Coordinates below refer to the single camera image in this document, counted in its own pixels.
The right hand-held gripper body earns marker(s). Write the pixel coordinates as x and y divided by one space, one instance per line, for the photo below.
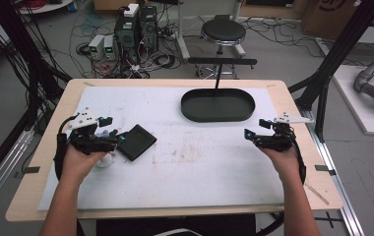
278 139

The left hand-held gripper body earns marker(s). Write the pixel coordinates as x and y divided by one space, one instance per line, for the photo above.
85 139

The black square box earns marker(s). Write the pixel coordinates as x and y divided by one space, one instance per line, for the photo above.
136 142

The small white plastic object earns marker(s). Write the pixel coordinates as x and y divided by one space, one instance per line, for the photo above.
105 161

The person's right hand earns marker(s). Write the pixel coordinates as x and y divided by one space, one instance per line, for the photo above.
281 162

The person's left hand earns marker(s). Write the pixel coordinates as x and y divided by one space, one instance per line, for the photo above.
78 162

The black oval tray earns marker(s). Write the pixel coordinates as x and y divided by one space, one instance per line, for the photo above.
218 106

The white table mat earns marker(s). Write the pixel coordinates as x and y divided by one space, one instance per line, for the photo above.
191 157

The grey power supply unit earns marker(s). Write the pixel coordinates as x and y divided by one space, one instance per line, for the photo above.
109 47
96 47

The black T-shaped stand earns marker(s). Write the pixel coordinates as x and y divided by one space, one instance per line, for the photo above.
221 61

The white floor board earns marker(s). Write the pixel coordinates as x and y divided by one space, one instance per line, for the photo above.
359 108

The black computer tower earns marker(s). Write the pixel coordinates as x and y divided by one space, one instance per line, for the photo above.
148 29
126 37

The black round stool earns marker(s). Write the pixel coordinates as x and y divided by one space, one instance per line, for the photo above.
223 31

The person's dark clothing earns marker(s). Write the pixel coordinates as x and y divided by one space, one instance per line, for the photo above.
175 226

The white box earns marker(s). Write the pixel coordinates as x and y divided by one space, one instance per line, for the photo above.
131 10

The white metal stand leg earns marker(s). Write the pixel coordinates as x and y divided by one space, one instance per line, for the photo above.
182 36

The cardboard box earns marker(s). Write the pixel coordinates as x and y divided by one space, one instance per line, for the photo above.
332 16

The aluminium rail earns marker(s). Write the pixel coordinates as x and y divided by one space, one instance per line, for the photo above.
1 167
339 183

